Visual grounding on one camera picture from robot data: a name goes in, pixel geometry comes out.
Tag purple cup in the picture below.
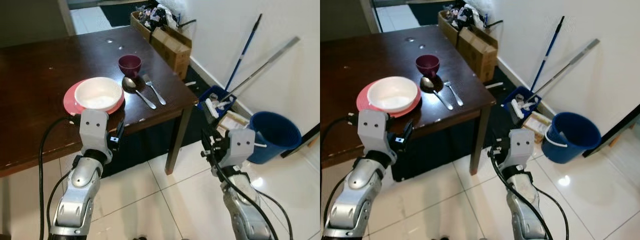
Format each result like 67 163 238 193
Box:
415 54 441 80
118 54 142 79

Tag small printed carton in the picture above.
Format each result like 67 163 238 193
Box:
216 111 250 139
521 111 553 144

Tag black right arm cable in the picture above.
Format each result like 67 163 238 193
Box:
206 144 294 240
489 146 570 240

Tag blue bucket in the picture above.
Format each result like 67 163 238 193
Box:
541 111 602 165
246 111 303 165

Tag pink plate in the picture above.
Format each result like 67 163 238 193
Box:
356 80 422 119
63 79 125 117

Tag grey door frame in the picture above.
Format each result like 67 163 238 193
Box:
360 0 384 34
56 0 77 36

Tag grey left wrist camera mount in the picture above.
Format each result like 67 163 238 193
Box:
357 109 393 160
79 109 112 163

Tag silver metal pole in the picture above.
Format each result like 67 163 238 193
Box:
524 38 601 104
219 36 301 104

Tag white bowl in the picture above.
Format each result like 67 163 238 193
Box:
74 76 124 112
366 76 420 114

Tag white plastic bag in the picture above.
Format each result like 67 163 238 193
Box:
466 0 495 17
159 0 190 17

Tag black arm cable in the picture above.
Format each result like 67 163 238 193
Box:
320 115 359 228
206 144 294 240
38 115 81 240
489 146 570 240

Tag blue dustpan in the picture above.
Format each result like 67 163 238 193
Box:
197 85 239 119
501 86 543 121

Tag large cardboard box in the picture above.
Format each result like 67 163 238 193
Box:
150 26 193 81
457 27 499 84

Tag black door edge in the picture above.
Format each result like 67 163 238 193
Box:
582 103 640 159
280 122 321 159

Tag dark wooden table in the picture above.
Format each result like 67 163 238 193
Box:
320 25 497 176
0 25 199 179

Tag blue mop handle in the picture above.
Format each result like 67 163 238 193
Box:
529 16 566 94
224 13 263 92

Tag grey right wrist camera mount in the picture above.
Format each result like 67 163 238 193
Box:
505 128 536 169
219 128 257 169

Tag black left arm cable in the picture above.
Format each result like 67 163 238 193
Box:
38 115 81 240
320 115 359 228

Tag open cardboard box with clutter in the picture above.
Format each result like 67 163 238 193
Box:
130 4 180 44
438 4 487 47

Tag metal fork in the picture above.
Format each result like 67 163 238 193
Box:
444 81 464 107
143 74 167 106

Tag metal spoon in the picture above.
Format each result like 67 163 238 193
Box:
419 76 454 111
122 76 157 110

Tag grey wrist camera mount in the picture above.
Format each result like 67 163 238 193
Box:
79 109 112 163
219 128 257 169
357 109 393 160
505 128 536 169

